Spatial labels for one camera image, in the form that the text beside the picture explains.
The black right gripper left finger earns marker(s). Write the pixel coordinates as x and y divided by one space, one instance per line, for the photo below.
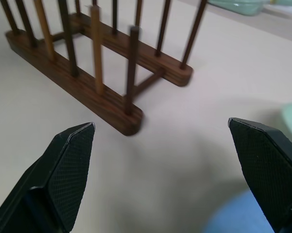
63 174

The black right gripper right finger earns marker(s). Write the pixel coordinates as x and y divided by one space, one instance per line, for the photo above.
264 165

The wooden dish rack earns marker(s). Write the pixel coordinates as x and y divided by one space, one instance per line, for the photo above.
87 80

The blue plate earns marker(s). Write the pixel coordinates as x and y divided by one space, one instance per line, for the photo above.
235 213

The pale green container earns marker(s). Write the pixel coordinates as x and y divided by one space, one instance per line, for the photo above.
235 6

